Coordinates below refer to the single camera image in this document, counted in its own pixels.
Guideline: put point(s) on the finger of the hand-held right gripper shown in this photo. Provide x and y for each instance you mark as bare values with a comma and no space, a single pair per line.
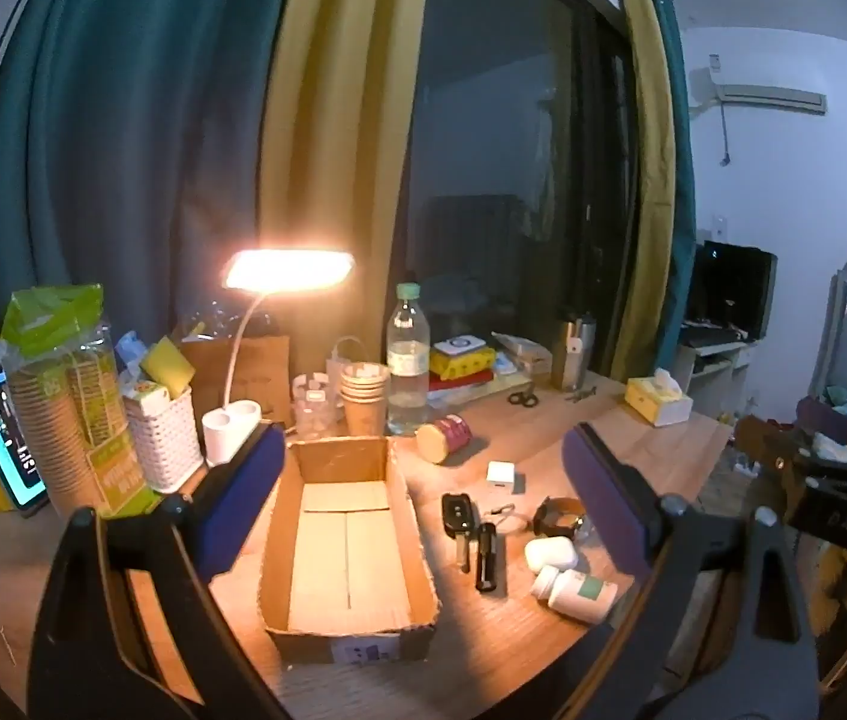
783,450

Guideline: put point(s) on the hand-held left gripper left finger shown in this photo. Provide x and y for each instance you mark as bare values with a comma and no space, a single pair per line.
243,499

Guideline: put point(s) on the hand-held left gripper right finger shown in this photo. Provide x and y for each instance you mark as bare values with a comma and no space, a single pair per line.
607,502

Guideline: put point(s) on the brown tape roll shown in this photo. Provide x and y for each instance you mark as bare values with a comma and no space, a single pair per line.
555,521

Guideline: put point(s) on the white green-label pill bottle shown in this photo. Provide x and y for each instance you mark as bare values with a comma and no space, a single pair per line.
585,594

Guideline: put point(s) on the cardboard box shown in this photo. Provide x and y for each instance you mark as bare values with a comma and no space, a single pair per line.
348,555

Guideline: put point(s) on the black flashlight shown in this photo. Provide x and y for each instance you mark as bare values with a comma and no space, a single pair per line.
486,559

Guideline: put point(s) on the red tin can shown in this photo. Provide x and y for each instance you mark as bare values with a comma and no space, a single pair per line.
447,436

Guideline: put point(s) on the white desk lamp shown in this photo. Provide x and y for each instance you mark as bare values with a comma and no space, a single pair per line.
228,439

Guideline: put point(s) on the white earbuds case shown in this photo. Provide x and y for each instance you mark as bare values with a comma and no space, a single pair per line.
549,553

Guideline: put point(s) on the white plastic basket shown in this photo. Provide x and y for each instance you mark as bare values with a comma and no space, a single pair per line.
165,442

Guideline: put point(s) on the white side cabinet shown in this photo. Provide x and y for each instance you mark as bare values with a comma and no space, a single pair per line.
716,371

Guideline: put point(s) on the white USB charger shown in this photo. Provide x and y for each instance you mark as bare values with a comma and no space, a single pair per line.
501,477

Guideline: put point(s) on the yellow tissue box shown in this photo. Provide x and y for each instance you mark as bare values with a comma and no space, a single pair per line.
656,399

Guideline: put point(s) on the clear plastic cups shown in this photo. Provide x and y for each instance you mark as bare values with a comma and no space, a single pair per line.
316,405

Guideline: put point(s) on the black scissors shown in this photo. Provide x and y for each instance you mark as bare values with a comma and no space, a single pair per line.
522,398

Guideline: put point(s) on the small white green box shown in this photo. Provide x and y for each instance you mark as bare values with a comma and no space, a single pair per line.
147,392

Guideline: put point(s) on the steel tumbler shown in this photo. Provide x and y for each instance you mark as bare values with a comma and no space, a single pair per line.
572,356

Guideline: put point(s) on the black car key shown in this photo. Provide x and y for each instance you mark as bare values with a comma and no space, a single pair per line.
457,521

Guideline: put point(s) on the yellow sponge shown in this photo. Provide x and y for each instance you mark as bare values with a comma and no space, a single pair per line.
167,367

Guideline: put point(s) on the stack of brown paper cups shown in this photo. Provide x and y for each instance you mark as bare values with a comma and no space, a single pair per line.
363,405

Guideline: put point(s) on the black monitor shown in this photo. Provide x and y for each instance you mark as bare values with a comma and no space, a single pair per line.
735,289

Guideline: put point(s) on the blue white packet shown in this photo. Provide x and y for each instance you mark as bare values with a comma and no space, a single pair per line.
131,352

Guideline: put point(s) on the red book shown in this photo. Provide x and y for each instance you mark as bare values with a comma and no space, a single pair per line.
461,384

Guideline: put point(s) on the green bag of paper cups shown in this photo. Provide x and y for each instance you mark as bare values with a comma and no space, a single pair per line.
78,405

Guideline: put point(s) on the yellow wipes packet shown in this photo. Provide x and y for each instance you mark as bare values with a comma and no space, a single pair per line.
461,366

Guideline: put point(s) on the clear plastic water bottle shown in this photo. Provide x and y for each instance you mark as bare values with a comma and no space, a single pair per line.
408,382

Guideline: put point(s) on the smartphone with lit screen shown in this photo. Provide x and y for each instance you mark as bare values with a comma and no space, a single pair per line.
7,442

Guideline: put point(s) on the narrow teal curtain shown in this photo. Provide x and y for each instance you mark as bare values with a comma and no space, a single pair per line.
682,165

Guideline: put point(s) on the narrow yellow curtain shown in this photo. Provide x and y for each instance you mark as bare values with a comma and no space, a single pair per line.
645,165

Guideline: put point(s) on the dark glass window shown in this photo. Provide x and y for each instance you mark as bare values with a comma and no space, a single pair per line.
506,165

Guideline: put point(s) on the white air conditioner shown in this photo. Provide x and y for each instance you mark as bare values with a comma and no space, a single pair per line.
772,97

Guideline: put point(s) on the wide yellow curtain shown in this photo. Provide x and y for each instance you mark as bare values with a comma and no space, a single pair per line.
341,127

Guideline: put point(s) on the wide teal curtain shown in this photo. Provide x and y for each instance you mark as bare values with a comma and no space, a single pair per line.
131,127

